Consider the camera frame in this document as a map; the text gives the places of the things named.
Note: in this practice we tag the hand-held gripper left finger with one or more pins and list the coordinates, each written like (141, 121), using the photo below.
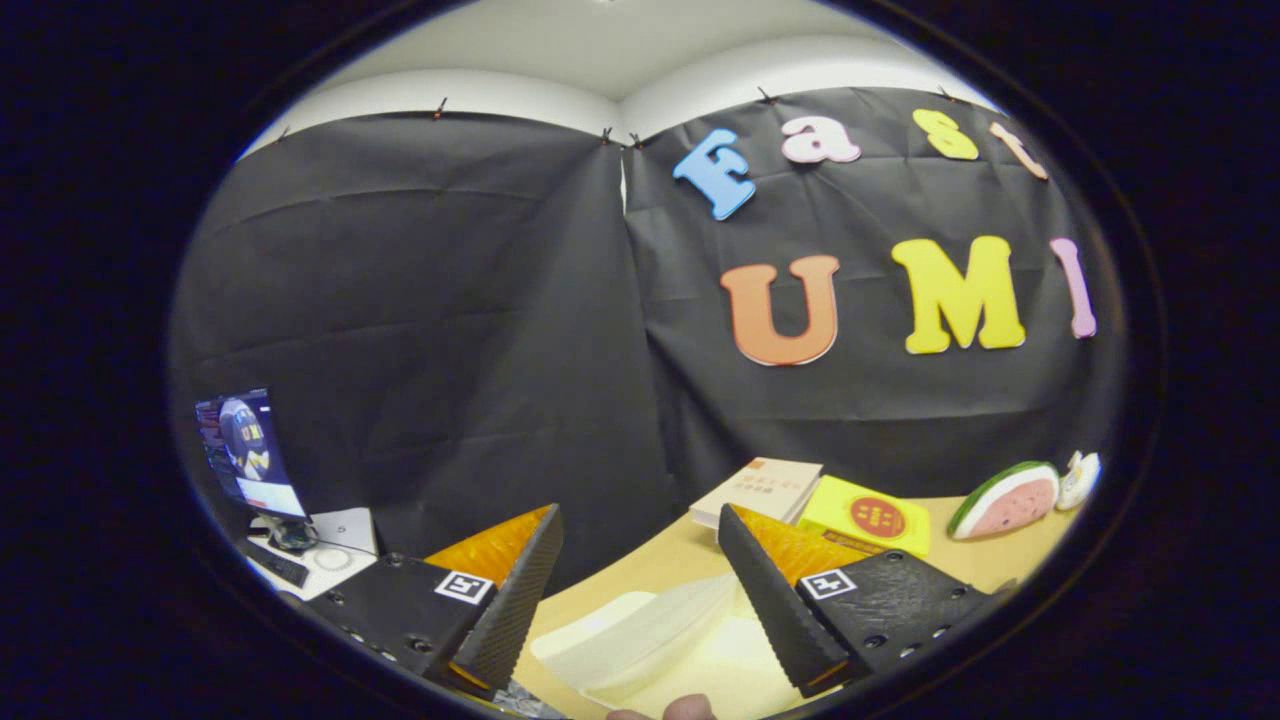
(510, 610)

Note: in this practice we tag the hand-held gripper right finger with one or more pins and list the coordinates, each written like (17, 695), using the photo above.
(775, 610)

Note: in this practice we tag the cream fabric storage box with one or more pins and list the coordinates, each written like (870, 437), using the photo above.
(640, 630)

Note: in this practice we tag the yellow book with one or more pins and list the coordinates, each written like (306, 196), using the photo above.
(835, 505)

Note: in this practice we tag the beige book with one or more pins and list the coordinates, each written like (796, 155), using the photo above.
(760, 485)

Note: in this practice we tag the white side table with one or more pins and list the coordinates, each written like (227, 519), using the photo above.
(345, 535)

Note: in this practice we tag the black keyboard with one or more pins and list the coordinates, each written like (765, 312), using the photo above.
(278, 565)

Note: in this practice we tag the watermelon slice plush toy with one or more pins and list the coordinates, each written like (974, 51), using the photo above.
(1005, 505)

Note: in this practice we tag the black backdrop cloth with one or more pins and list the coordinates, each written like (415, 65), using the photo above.
(450, 350)

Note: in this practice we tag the computer monitor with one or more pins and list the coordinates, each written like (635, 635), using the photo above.
(250, 450)

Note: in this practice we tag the white plush toy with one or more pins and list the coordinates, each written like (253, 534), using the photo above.
(1080, 480)

